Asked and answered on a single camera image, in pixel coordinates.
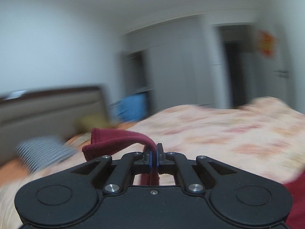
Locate dark open doorway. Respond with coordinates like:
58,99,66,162
212,24,256,109

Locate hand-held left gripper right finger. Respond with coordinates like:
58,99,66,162
156,143,240,195

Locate blue cloth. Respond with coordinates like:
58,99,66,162
116,93,147,122

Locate floral pink blanket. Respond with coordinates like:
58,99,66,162
0,97,305,229

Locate white wardrobe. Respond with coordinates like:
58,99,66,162
120,17,225,122

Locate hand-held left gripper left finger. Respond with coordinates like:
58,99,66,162
70,147,153,195

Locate white door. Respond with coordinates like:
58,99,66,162
250,10,305,114

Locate maroon small garment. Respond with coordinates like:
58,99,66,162
82,127,305,229

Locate olive green pillow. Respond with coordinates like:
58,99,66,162
79,114,113,132

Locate blue white striped pillow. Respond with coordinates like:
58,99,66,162
14,135,77,173

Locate red door decoration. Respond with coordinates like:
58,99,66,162
257,30,278,59

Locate beige padded headboard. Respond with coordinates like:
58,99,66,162
0,86,108,165

